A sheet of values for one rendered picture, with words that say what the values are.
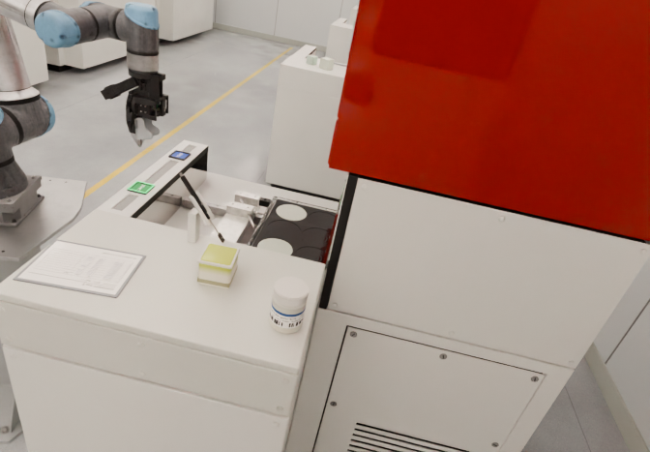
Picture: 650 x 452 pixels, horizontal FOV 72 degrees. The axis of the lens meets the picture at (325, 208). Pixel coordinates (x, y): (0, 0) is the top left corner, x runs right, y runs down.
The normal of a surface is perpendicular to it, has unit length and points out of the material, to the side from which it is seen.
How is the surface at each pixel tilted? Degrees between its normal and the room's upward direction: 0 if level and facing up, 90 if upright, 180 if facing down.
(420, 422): 90
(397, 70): 90
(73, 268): 0
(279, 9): 90
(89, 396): 90
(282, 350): 0
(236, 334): 0
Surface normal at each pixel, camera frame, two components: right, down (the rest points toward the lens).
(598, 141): -0.14, 0.47
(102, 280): 0.18, -0.86
